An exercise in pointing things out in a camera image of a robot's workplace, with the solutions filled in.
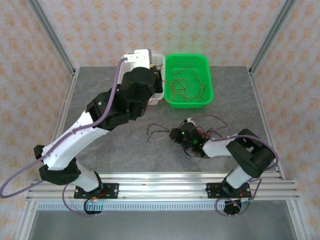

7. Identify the white plastic basket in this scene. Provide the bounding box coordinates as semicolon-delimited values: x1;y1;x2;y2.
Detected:
120;53;166;106

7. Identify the green plastic basket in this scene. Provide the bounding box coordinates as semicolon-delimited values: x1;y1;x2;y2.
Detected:
163;53;215;110

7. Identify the grey metal lower panel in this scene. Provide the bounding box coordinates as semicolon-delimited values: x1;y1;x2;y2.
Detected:
27;209;298;240

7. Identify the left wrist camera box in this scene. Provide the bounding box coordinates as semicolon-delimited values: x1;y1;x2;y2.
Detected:
125;48;153;69

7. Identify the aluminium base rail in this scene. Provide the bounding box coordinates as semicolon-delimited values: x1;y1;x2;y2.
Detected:
26;171;301;202

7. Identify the aluminium table side rail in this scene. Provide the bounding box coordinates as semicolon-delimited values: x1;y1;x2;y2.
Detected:
247;67;286;181
39;68;80;181

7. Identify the slotted grey cable duct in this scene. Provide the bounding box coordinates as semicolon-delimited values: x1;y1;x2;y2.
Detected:
34;200;252;212

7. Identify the black round cable port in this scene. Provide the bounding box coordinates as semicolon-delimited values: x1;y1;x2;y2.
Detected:
223;199;244;216
84;198;104;216

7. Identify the aluminium corner post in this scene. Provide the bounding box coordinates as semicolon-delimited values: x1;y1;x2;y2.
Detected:
26;0;77;75
248;0;299;75

